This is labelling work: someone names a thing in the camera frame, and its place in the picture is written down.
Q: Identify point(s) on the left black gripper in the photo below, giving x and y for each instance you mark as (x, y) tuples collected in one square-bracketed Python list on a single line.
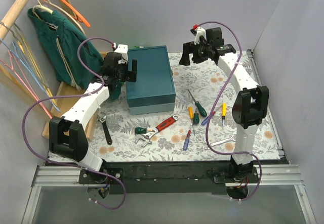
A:
[(122, 75)]

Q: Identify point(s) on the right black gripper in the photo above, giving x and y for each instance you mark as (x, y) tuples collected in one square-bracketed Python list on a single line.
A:
[(192, 48)]

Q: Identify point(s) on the teal storage box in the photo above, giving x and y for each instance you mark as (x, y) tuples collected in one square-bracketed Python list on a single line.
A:
[(154, 89)]

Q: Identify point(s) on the stubby green screwdriver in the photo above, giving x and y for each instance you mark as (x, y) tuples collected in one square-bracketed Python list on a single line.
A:
[(140, 130)]

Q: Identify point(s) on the red handled adjustable wrench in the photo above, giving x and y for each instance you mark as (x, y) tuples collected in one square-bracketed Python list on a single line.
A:
[(146, 137)]

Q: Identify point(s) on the orange handled screwdriver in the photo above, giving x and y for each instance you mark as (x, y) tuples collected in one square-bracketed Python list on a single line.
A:
[(191, 115)]

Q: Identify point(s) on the long green screwdriver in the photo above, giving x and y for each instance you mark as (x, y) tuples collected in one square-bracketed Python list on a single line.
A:
[(200, 108)]

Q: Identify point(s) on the yellow handled screwdriver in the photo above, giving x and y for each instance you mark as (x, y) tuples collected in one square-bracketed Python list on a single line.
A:
[(223, 114)]

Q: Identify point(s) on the blue red screwdriver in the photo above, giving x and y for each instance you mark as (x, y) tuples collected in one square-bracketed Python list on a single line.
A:
[(187, 139)]

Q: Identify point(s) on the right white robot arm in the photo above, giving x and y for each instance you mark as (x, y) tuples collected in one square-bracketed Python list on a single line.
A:
[(250, 106)]

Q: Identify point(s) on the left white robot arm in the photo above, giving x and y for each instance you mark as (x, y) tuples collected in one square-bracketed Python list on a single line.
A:
[(67, 137)]

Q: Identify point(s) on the black adjustable wrench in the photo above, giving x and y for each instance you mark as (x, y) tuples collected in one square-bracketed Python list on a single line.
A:
[(102, 119)]

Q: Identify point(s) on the wooden rack base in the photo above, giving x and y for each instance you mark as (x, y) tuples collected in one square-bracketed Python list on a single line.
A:
[(65, 104)]

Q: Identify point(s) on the green shorts on hanger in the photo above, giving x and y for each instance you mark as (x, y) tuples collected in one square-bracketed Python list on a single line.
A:
[(60, 39)]

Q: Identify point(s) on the silver combination wrench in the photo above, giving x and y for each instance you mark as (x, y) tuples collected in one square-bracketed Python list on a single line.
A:
[(232, 138)]

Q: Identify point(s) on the wooden rack pole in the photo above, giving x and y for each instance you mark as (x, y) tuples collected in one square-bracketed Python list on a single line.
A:
[(11, 16)]

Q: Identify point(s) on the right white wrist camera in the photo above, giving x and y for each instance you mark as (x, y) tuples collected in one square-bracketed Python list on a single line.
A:
[(199, 33)]

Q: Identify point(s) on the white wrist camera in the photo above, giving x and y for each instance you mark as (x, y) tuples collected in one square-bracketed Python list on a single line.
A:
[(199, 33), (121, 49)]

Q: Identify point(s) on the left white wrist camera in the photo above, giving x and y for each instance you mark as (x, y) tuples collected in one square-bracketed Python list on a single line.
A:
[(121, 49)]

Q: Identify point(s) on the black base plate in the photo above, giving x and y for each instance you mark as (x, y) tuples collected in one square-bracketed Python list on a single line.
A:
[(164, 177)]

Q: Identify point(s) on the pink wire hanger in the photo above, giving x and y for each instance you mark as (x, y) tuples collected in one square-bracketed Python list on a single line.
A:
[(16, 73)]

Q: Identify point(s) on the yellow wire hanger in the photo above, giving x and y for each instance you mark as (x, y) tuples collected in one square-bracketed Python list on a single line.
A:
[(20, 36)]

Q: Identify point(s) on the blue wire hanger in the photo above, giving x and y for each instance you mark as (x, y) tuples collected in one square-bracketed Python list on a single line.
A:
[(26, 58)]

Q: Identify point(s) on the aluminium frame rail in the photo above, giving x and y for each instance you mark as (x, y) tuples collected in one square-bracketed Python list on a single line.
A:
[(273, 194)]

